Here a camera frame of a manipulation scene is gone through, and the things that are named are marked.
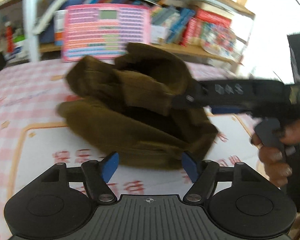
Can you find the brown corduroy pants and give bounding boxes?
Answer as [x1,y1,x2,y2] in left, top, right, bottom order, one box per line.
[57,43,218,169]

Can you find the person right hand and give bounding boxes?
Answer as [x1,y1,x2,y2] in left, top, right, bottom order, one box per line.
[251,120,300,187]

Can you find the colourful flower ornament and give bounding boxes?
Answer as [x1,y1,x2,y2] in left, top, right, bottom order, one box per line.
[200,28,245,60]

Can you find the pink checkered desk mat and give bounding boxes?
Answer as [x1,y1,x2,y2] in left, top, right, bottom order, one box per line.
[0,60,266,239]

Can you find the red dictionary books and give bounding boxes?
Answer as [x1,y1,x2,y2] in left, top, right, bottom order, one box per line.
[179,7,233,47]

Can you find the pink toy keyboard tablet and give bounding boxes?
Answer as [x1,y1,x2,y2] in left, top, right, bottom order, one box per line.
[61,3,151,62]

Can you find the white green pen cup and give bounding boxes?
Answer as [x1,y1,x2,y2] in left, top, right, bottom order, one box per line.
[5,35,28,61]

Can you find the orange white box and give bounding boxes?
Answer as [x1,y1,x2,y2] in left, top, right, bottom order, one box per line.
[53,10,66,46]

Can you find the white leaning book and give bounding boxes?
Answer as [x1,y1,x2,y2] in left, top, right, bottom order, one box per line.
[32,0,68,35]

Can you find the white bookshelf frame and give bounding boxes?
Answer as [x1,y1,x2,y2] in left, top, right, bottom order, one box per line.
[0,0,256,66]

